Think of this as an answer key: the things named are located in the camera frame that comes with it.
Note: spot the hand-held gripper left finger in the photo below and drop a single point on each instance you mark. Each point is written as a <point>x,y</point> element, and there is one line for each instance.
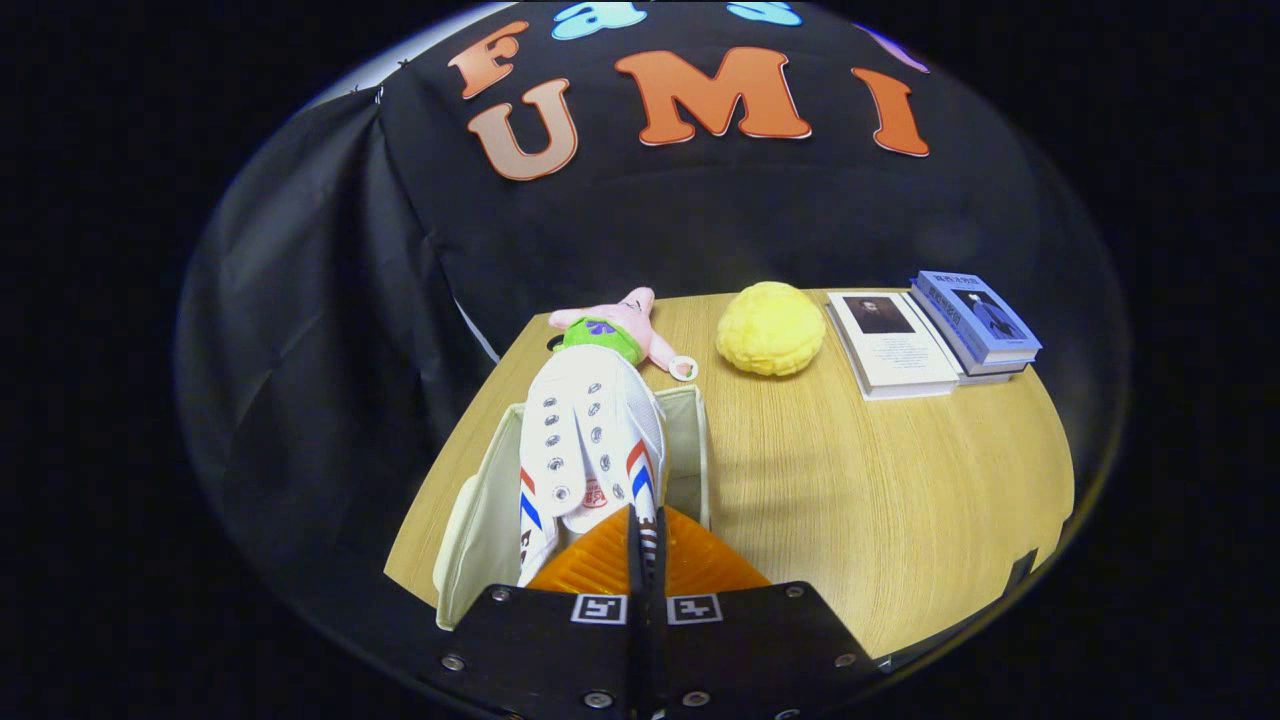
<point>560,650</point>

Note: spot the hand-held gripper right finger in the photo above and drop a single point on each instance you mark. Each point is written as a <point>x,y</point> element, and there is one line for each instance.
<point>740,650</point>

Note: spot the beige fabric storage box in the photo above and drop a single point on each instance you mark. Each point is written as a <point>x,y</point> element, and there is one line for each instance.
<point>485,540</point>

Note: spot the white striped canvas shoe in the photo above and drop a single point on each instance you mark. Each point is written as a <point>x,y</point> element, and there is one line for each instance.
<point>590,420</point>

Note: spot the pink and green plush toy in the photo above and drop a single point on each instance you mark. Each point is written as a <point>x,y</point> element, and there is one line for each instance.
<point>605,335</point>

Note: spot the yellow plush ball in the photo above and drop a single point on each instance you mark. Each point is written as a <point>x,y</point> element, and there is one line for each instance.
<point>770,330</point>

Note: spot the white portrait cover book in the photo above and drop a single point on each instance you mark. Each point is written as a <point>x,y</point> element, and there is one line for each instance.
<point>895,350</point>

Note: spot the blue cover book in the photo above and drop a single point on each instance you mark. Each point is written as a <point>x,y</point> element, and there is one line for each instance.
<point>985,320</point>

